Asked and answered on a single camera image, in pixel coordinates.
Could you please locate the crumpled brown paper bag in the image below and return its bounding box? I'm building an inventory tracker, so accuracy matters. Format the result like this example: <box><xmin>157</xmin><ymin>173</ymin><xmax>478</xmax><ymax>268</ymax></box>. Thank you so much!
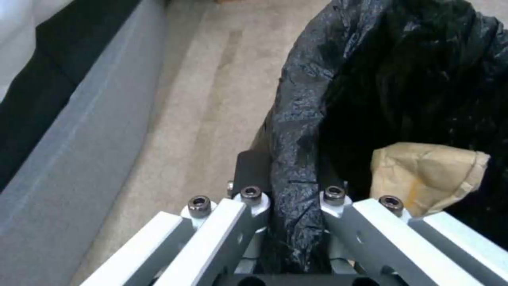
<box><xmin>369</xmin><ymin>142</ymin><xmax>490</xmax><ymax>217</ymax></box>

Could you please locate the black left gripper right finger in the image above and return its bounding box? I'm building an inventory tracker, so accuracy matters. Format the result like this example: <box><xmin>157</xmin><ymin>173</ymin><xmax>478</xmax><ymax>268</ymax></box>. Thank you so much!
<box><xmin>319</xmin><ymin>178</ymin><xmax>508</xmax><ymax>286</ymax></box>

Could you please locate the trash bin with black bag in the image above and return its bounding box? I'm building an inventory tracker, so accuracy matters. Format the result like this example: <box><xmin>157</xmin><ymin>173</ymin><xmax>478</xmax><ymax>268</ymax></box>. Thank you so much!
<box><xmin>250</xmin><ymin>0</ymin><xmax>508</xmax><ymax>278</ymax></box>

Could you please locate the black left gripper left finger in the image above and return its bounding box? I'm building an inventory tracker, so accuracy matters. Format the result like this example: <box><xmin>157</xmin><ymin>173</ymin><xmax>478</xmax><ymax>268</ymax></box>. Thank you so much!
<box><xmin>81</xmin><ymin>151</ymin><xmax>275</xmax><ymax>286</ymax></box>

